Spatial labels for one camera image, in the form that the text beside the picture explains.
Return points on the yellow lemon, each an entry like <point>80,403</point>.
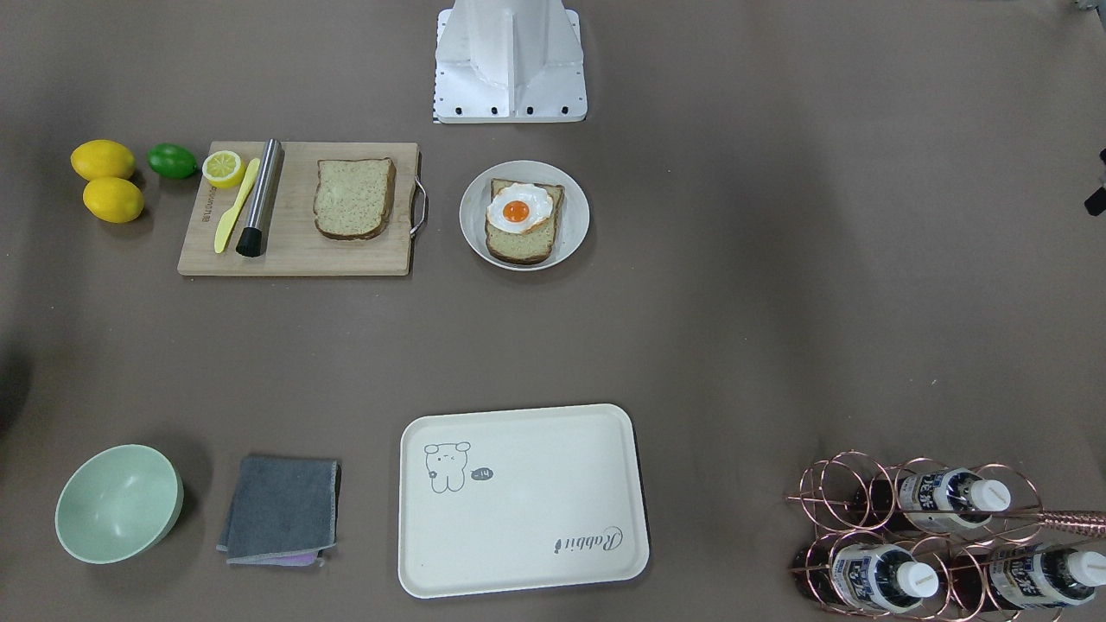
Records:
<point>113,200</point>
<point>101,158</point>

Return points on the grey folded cloth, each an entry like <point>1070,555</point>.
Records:
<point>283,511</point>

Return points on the green lime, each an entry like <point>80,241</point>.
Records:
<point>172,161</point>

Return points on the yellow lemon lower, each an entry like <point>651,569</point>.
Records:
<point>113,200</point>

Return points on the tea bottle lower middle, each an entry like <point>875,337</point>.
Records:
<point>883,579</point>

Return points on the mint green bowl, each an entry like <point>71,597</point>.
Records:
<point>118,504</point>

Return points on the wooden cutting board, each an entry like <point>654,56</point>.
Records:
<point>293,247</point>

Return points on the yellow lemon upper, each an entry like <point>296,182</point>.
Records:
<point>101,158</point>

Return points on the tea bottle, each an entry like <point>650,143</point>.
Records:
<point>1027,578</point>
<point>883,579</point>
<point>941,502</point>

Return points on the steel muddler black tip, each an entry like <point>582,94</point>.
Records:
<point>252,241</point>

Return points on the bread slice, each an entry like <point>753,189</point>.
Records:
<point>532,247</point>
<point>353,197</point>

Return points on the yellow plastic knife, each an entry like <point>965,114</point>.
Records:
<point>229,218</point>

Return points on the white round plate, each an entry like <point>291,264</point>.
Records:
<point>573,221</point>

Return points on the bread slice on plate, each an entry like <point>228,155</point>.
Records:
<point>532,247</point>

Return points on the tea bottle upper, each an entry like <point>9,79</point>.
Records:
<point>941,502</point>

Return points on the tea bottle lower outer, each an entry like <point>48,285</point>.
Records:
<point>1027,578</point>

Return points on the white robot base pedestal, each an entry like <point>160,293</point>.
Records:
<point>509,62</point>

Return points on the copper wire bottle rack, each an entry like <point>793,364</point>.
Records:
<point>929,541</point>

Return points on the half cut lemon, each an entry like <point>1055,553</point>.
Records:
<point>224,169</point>

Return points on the cream rabbit tray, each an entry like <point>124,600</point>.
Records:
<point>519,499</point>

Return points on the fried egg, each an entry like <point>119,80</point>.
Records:
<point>519,207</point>

